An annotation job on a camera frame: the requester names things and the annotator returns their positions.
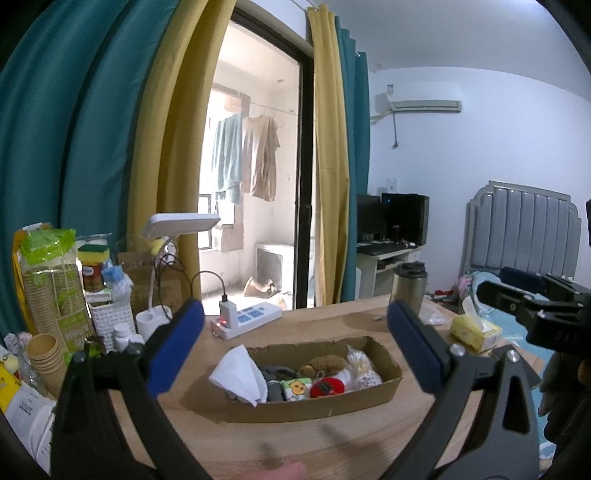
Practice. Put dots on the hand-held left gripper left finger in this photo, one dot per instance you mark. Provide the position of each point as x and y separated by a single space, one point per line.
178 350

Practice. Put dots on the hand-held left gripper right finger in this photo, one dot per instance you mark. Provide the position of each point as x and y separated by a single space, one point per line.
415 350

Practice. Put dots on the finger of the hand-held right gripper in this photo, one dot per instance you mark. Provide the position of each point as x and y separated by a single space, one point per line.
521 279
498 295

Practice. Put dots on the clear plastic snack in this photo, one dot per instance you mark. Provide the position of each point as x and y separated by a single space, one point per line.
362 369

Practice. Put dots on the white tissue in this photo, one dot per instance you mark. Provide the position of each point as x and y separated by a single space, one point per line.
238 374

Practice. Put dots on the brown plush toy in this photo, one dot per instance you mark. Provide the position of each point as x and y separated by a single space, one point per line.
323 364

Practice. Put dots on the red soft toy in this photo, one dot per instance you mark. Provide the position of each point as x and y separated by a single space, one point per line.
325 387

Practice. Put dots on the cardboard box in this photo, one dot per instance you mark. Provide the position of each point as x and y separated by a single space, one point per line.
300 410

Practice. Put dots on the grey soft item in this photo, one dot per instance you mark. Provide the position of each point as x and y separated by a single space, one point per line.
274 374

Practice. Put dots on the person's right hand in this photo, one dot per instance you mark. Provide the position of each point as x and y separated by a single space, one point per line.
551 387

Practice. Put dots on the bed with blue bedding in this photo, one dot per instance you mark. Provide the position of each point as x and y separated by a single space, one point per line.
494 321

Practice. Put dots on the clear plastic bag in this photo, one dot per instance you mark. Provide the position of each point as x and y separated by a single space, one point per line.
431 318

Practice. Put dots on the yellow tissue box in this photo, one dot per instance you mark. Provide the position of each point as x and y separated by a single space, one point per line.
471 330

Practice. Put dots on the grey padded headboard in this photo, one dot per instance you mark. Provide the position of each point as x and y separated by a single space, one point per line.
521 221

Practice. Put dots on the white bottle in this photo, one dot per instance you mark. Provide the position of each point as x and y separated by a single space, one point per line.
121 336

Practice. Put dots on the stainless steel tumbler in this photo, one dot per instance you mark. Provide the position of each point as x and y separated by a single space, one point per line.
408 290

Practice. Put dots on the white charger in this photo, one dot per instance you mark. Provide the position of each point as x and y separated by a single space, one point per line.
227 311

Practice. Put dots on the white plastic basket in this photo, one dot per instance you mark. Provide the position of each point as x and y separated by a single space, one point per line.
104 323

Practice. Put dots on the white power strip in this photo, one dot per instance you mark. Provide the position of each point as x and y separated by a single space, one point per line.
249 316

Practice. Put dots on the white computer desk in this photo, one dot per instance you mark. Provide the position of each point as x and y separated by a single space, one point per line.
369 272

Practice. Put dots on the blue and white packet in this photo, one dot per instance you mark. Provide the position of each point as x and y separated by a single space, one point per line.
117 279

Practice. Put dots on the yellow and white toy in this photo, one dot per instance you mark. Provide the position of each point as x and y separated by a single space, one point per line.
159 244

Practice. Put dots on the glass jar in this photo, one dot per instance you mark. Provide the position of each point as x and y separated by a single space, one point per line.
92 277

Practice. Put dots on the black monitor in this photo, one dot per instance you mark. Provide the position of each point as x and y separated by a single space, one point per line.
369 217
406 217

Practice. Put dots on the white desk lamp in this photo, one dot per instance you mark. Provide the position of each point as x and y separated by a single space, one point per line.
182 224

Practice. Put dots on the yellow and green sponge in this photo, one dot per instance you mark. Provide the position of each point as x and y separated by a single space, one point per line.
93 254

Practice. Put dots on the outdoor air conditioner unit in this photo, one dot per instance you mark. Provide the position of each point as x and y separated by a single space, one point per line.
274 265

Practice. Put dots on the green paper cup package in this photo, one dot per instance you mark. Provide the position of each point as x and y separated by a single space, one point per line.
60 295

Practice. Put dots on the stack of brown paper cups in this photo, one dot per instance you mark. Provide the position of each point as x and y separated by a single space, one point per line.
44 355

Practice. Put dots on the white paper bag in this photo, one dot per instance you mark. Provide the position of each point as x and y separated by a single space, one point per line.
32 415

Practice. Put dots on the yellow packet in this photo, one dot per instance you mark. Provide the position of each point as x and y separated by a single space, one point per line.
8 374

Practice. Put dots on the teal curtain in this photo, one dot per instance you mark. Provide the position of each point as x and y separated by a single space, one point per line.
358 161
69 138

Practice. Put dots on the hanging blue shirt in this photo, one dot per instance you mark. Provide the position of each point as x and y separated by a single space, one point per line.
226 157

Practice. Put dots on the white air conditioner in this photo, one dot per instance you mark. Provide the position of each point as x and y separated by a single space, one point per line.
415 104

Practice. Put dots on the yellow curtain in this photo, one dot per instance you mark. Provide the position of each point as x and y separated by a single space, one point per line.
330 161
175 138

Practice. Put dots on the hanging beige shirt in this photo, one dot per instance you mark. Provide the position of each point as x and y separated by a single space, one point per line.
261 157

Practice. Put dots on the white wall socket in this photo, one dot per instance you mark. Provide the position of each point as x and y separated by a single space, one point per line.
392 184

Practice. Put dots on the black door frame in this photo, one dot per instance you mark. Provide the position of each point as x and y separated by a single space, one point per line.
304 161

